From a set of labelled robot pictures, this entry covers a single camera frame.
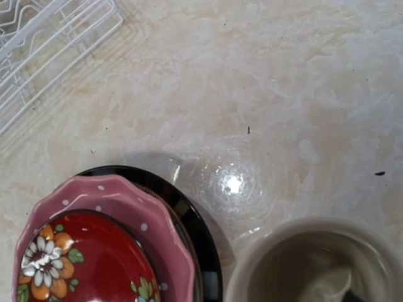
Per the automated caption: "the pink dotted scalloped plate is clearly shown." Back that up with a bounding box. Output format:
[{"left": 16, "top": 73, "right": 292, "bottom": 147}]
[{"left": 12, "top": 175, "right": 203, "bottom": 301}]

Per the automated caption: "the black rimmed striped plate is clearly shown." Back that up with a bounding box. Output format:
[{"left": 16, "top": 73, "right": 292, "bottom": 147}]
[{"left": 78, "top": 165, "right": 224, "bottom": 302}]

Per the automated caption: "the seashell print mug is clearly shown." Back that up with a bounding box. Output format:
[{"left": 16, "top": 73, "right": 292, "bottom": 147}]
[{"left": 225, "top": 218, "right": 402, "bottom": 301}]

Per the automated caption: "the black wavy line bowl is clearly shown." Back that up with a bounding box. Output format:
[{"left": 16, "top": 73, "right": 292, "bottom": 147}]
[{"left": 13, "top": 210, "right": 162, "bottom": 301}]

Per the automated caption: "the white wire dish rack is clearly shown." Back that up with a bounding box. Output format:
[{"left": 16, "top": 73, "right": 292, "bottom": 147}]
[{"left": 1, "top": 1, "right": 123, "bottom": 133}]

